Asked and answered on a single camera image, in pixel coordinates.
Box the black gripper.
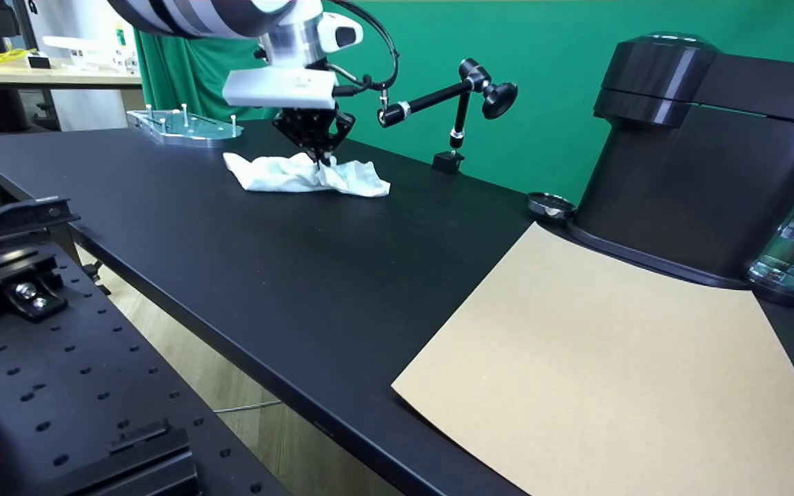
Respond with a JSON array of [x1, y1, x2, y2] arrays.
[[272, 108, 354, 165]]

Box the white towel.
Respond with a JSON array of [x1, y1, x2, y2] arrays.
[[223, 151, 391, 198]]

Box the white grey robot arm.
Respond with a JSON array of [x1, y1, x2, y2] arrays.
[[108, 0, 363, 65]]

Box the green backdrop curtain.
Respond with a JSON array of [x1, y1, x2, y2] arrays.
[[125, 0, 794, 298]]

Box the small black round knob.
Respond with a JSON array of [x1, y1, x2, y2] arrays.
[[529, 194, 572, 222]]

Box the white background appliance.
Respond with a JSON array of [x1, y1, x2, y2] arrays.
[[22, 0, 136, 132]]

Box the tan cardboard sheet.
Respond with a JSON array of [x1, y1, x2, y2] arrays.
[[394, 227, 794, 496]]

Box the black perforated breadboard plate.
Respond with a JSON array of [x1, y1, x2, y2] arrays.
[[0, 253, 287, 496]]

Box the wooden background desk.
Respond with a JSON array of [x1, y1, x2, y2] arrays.
[[0, 65, 139, 90]]

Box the large black machine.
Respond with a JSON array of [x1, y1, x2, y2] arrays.
[[569, 36, 794, 287]]

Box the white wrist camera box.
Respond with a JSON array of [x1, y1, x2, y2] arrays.
[[223, 65, 335, 110]]

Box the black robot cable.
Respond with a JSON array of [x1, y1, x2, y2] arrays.
[[325, 0, 403, 98]]

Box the black clamp bracket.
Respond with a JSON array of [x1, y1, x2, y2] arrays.
[[0, 196, 74, 323]]

